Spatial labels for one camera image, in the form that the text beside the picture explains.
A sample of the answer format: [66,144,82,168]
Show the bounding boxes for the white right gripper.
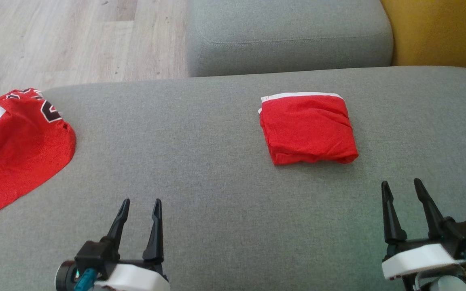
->
[381,178,466,280]

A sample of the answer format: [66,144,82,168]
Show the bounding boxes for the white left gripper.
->
[95,198,171,291]

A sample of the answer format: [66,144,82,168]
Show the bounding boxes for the red Bulls 23 jersey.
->
[0,88,76,232]

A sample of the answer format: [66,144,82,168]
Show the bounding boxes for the folded red garment white trim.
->
[258,92,359,166]

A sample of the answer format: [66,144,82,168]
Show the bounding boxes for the large grey fabric sofa seat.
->
[0,66,466,291]

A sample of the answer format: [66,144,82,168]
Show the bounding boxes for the yellow cushion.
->
[381,0,466,76]

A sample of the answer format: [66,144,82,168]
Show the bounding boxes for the light grey sofa cushion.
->
[185,0,394,77]

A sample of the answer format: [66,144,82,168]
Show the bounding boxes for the left black cable blue plug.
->
[73,268,97,291]

